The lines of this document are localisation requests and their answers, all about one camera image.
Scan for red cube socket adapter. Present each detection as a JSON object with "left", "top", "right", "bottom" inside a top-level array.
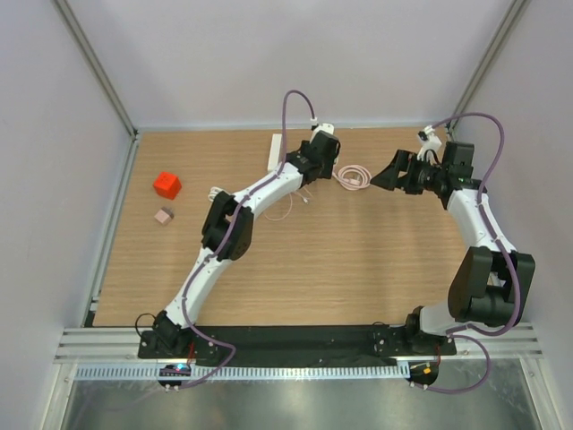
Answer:
[{"left": 153, "top": 171, "right": 182, "bottom": 200}]

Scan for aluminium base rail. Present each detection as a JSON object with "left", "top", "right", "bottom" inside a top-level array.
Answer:
[{"left": 54, "top": 323, "right": 543, "bottom": 364}]

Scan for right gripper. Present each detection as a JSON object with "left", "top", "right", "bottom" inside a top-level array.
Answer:
[{"left": 371, "top": 150, "right": 447, "bottom": 196}]

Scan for white power strip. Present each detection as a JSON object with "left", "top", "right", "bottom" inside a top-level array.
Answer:
[{"left": 267, "top": 133, "right": 283, "bottom": 172}]

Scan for right aluminium frame post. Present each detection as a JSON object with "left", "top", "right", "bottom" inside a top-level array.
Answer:
[{"left": 453, "top": 0, "right": 531, "bottom": 116}]

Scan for pink coiled socket cord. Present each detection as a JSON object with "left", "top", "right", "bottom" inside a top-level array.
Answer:
[{"left": 335, "top": 164, "right": 373, "bottom": 191}]

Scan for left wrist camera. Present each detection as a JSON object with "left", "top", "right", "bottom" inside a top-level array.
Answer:
[{"left": 312, "top": 123, "right": 335, "bottom": 134}]

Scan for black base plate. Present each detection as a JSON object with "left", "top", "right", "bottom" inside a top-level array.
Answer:
[{"left": 138, "top": 322, "right": 457, "bottom": 368}]

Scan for white slotted cable duct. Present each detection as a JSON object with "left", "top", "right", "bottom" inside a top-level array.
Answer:
[{"left": 74, "top": 362, "right": 410, "bottom": 382}]

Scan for pink small charger plug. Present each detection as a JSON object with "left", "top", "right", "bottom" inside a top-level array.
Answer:
[{"left": 154, "top": 207, "right": 175, "bottom": 226}]

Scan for thin pink charging cable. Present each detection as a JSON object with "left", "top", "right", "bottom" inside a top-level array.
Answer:
[{"left": 263, "top": 190, "right": 314, "bottom": 222}]

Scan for aluminium frame post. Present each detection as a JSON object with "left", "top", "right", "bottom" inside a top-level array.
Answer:
[
  {"left": 51, "top": 0, "right": 138, "bottom": 140},
  {"left": 453, "top": 0, "right": 531, "bottom": 116}
]

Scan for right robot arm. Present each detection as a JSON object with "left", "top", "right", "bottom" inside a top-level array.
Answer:
[{"left": 370, "top": 142, "right": 535, "bottom": 355}]

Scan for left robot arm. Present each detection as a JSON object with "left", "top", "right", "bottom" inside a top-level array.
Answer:
[{"left": 138, "top": 123, "right": 340, "bottom": 358}]

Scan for left aluminium frame post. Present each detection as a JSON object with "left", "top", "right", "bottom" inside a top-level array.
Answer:
[{"left": 51, "top": 0, "right": 138, "bottom": 140}]

